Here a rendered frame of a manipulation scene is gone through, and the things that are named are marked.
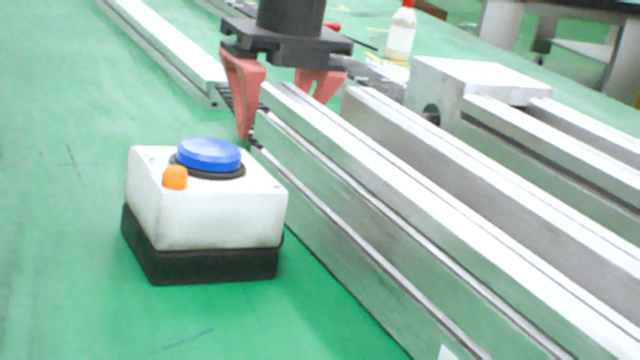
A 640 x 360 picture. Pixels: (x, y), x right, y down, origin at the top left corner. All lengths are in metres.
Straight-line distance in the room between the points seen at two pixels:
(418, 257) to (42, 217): 0.25
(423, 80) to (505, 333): 0.43
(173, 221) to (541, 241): 0.21
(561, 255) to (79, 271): 0.27
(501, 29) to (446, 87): 2.55
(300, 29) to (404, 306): 0.31
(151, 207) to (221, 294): 0.07
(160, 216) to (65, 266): 0.07
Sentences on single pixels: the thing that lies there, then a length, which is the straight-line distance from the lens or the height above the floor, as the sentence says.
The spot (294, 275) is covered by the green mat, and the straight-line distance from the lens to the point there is 0.55.
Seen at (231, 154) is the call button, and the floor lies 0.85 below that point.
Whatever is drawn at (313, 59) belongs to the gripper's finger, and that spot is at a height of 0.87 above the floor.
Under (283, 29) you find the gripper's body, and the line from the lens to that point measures 0.72.
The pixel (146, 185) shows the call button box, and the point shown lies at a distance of 0.52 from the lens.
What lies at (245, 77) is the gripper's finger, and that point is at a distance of 0.71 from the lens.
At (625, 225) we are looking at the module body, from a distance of 0.62.
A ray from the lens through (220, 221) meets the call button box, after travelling 0.51.
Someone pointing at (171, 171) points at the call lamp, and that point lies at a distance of 0.49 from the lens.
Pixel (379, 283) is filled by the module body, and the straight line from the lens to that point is 0.51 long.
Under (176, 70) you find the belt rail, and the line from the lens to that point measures 0.97.
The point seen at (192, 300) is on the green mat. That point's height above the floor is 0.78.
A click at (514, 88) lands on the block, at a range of 0.79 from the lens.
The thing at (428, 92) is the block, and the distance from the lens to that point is 0.80.
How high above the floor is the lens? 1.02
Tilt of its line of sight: 19 degrees down
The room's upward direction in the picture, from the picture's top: 11 degrees clockwise
